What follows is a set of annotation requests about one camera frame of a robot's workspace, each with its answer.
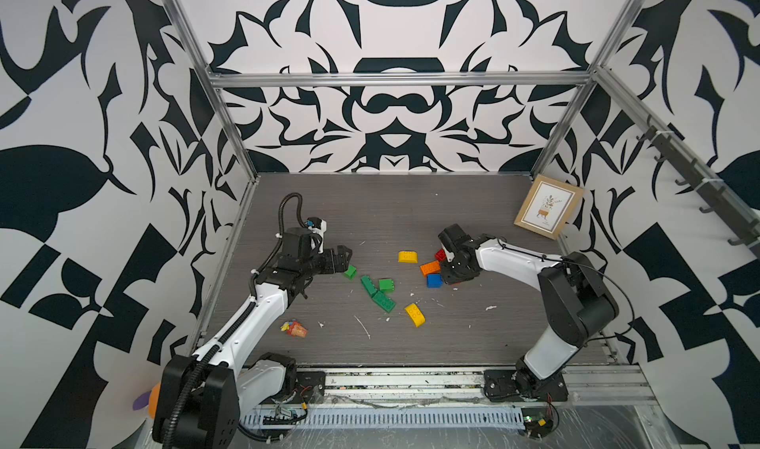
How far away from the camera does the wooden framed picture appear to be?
0.98 meters

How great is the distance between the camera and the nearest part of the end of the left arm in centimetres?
61

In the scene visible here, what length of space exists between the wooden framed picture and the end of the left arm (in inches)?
25.7
